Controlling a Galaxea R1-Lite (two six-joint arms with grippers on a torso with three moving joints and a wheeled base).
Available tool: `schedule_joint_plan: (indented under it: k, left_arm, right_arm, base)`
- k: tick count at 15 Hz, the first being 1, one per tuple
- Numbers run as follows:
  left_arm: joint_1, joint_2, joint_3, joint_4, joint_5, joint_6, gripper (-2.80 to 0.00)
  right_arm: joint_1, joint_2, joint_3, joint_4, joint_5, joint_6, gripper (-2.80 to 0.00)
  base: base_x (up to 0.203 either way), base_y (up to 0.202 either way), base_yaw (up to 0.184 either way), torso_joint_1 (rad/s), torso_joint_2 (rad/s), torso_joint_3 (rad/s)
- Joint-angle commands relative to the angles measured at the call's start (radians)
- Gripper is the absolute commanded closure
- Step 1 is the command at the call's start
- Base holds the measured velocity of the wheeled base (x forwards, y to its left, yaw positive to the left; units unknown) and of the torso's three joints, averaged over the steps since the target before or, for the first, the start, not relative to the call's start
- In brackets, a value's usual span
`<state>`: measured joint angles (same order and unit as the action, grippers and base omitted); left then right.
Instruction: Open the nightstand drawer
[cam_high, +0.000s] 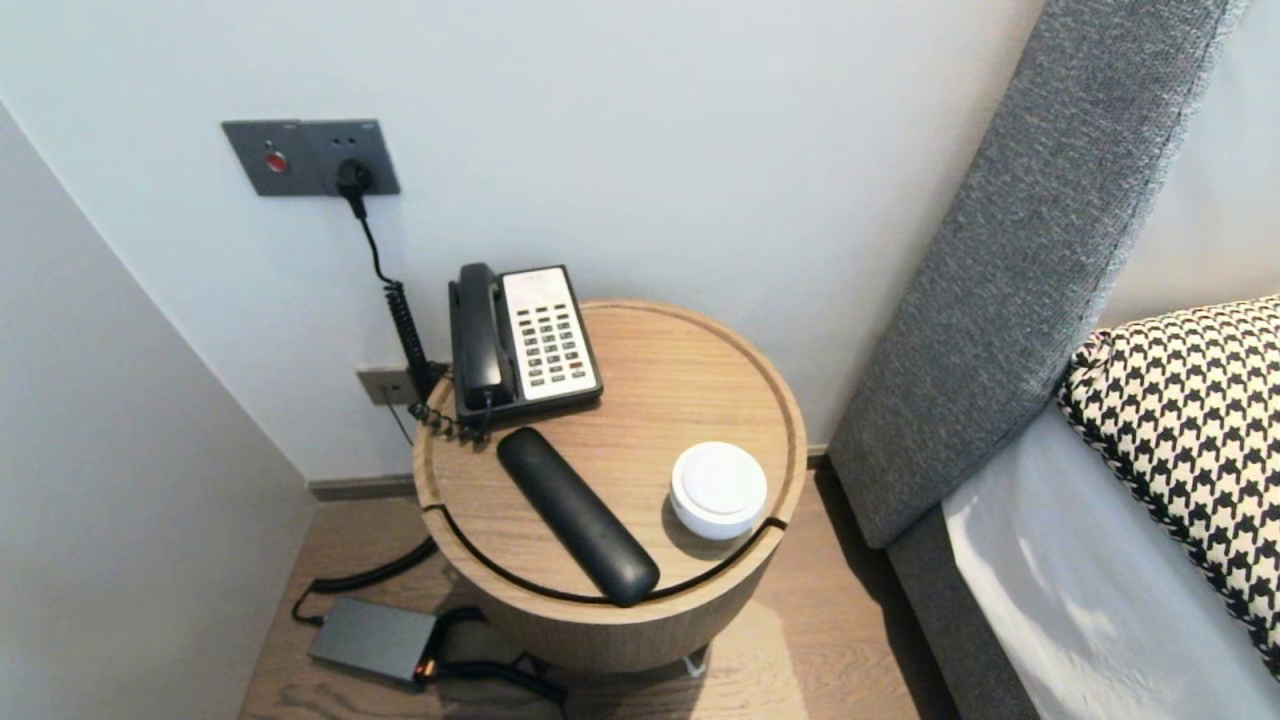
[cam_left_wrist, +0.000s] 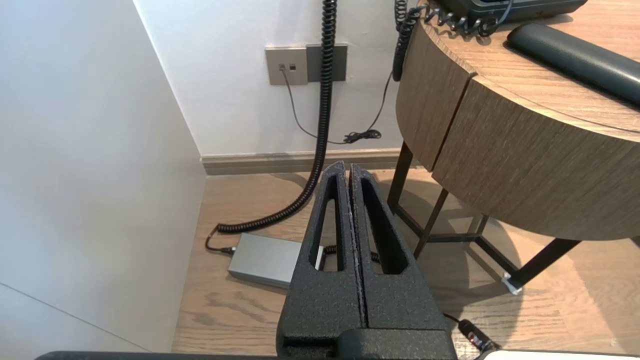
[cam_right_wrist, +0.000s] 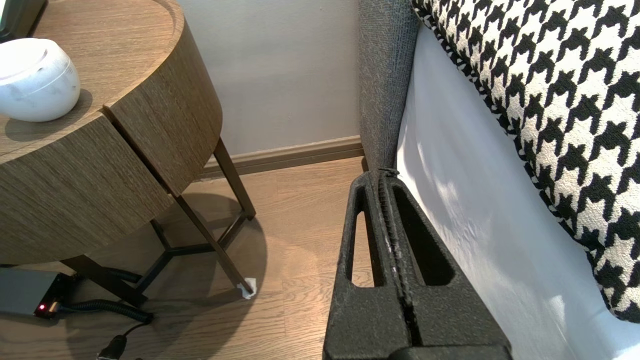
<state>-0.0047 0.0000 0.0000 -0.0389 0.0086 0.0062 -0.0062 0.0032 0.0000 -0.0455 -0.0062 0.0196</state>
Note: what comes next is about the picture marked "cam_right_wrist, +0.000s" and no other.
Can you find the round wooden side table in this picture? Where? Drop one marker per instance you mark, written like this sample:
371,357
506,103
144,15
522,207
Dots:
150,100

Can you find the curved wooden table drawer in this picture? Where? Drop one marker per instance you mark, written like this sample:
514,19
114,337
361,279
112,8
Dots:
75,200

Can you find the brown wooden skirting board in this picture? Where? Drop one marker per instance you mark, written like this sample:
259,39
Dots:
290,155

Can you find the white round dome device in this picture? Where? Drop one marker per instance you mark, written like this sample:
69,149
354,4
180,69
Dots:
35,80

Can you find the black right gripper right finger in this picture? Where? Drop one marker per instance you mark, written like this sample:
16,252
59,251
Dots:
450,315

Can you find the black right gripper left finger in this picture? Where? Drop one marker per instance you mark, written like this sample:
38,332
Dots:
365,320

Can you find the black white desk telephone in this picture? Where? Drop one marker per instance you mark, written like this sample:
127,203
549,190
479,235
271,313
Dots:
17,17

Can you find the grey power adapter box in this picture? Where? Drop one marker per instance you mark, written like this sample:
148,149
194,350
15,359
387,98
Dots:
22,292

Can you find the white bed sheet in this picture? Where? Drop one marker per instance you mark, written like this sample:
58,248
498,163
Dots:
475,210

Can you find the white table leg pad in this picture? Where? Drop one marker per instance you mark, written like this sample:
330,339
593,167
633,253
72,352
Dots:
248,288

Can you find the grey fabric headboard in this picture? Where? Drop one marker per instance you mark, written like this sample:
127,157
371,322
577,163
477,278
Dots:
385,75

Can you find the black white houndstooth pillow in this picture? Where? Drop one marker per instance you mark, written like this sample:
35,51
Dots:
560,100

